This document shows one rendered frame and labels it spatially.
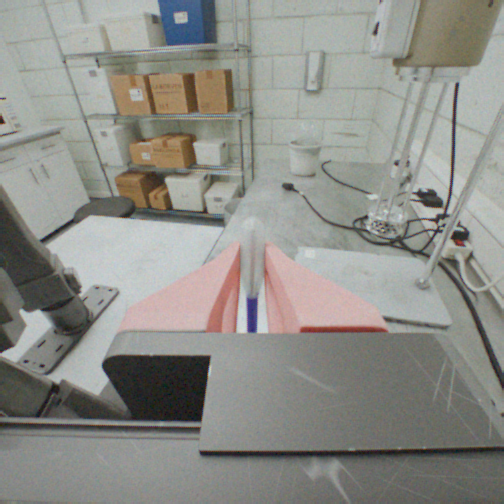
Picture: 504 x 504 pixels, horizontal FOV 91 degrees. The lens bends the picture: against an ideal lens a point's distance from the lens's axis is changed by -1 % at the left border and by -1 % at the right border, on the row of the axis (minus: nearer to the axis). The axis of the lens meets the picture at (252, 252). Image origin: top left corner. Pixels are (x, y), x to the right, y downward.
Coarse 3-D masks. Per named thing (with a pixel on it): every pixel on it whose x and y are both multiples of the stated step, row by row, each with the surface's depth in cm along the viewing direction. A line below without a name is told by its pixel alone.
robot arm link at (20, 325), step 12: (0, 276) 17; (0, 288) 16; (12, 288) 18; (0, 300) 16; (12, 300) 17; (0, 312) 16; (12, 312) 16; (0, 324) 16; (12, 324) 17; (24, 324) 19; (0, 336) 16; (12, 336) 17; (0, 348) 16
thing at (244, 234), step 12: (252, 216) 11; (240, 228) 11; (240, 240) 11; (252, 240) 11; (240, 252) 12; (252, 252) 11; (240, 264) 12; (252, 264) 12; (252, 276) 12; (252, 288) 13
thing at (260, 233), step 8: (256, 224) 11; (256, 232) 11; (264, 232) 11; (256, 240) 11; (264, 240) 11; (256, 248) 11; (264, 248) 12; (256, 256) 12; (264, 256) 12; (256, 264) 12; (256, 272) 12; (256, 280) 12; (256, 288) 13
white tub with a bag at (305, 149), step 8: (304, 120) 99; (296, 128) 101; (304, 128) 99; (312, 128) 98; (296, 136) 102; (304, 136) 99; (312, 136) 99; (288, 144) 107; (296, 144) 111; (304, 144) 101; (312, 144) 106; (320, 144) 107; (296, 152) 103; (304, 152) 102; (312, 152) 102; (320, 152) 106; (296, 160) 106; (304, 160) 104; (312, 160) 104; (296, 168) 108; (304, 168) 106; (312, 168) 107
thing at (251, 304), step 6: (246, 300) 14; (252, 300) 14; (258, 300) 14; (246, 306) 14; (252, 306) 14; (246, 312) 15; (252, 312) 14; (246, 318) 15; (252, 318) 15; (246, 324) 15; (252, 324) 15; (246, 330) 16; (252, 330) 15
